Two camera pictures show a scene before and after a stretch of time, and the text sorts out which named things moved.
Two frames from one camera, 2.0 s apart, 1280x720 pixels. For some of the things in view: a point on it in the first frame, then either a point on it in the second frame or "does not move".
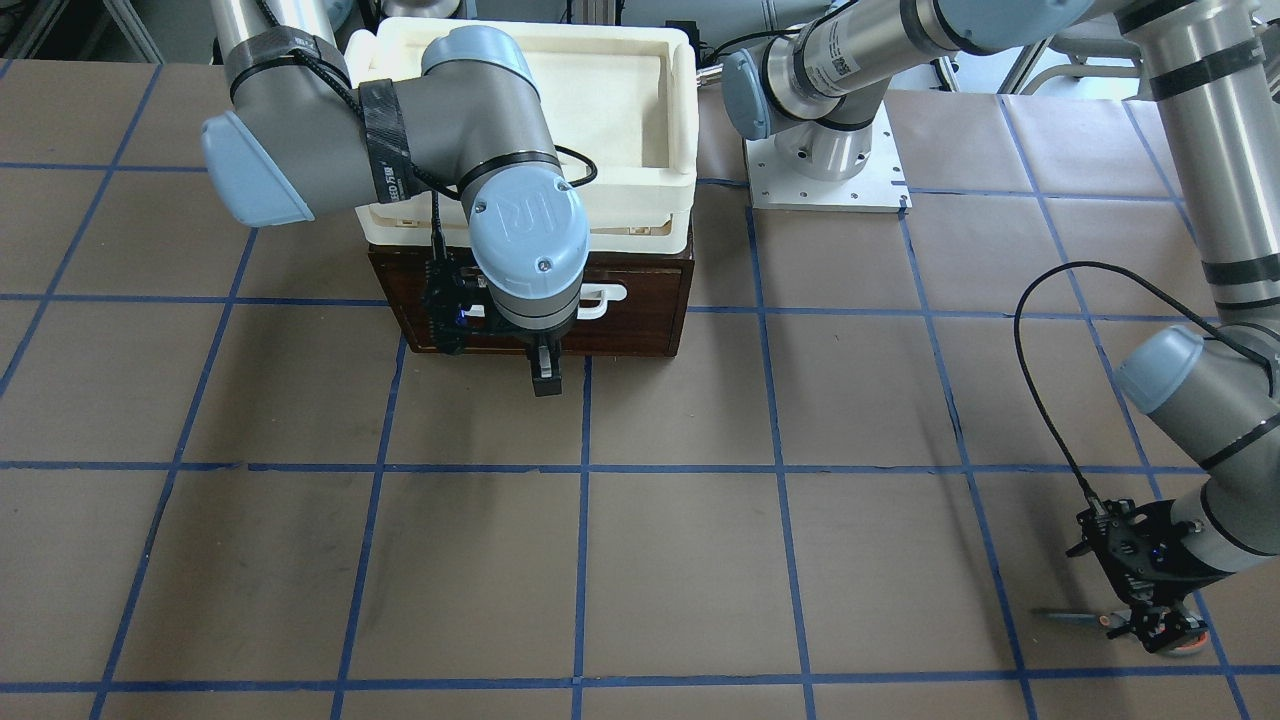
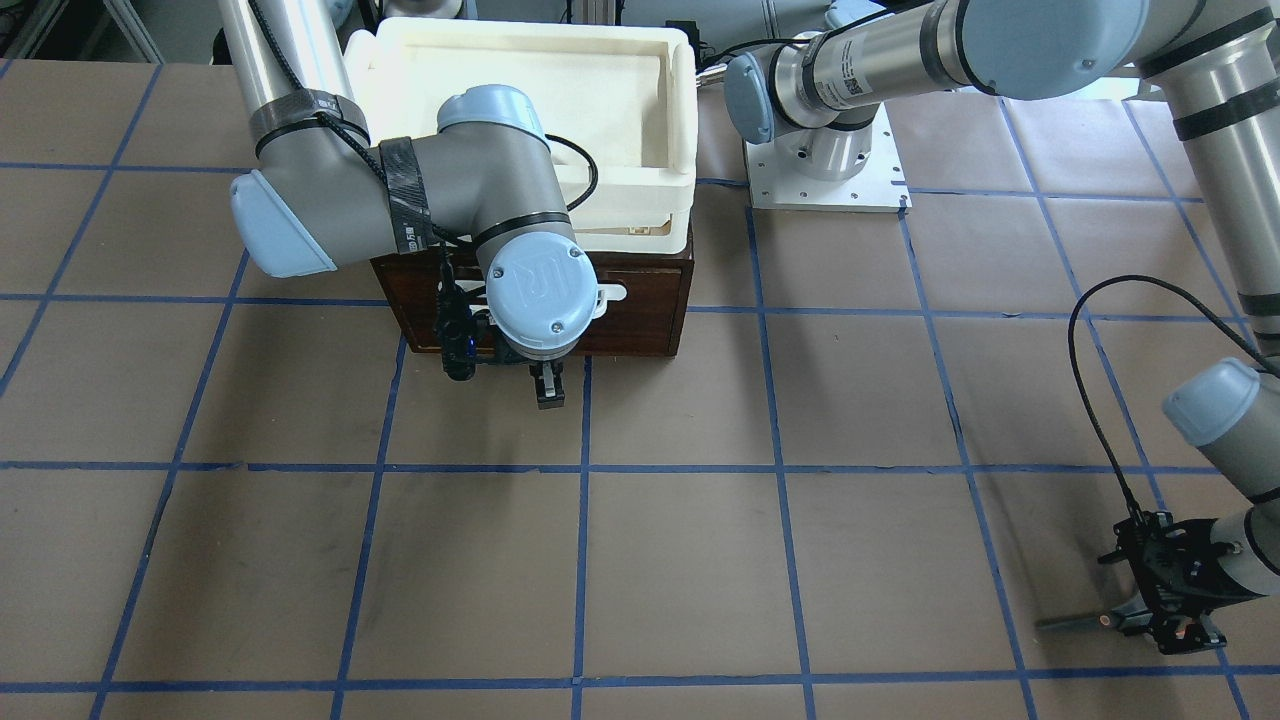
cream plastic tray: [619, 101] does not move
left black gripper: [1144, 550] to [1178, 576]
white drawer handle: [603, 292] does not move
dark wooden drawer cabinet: [637, 302] does not move
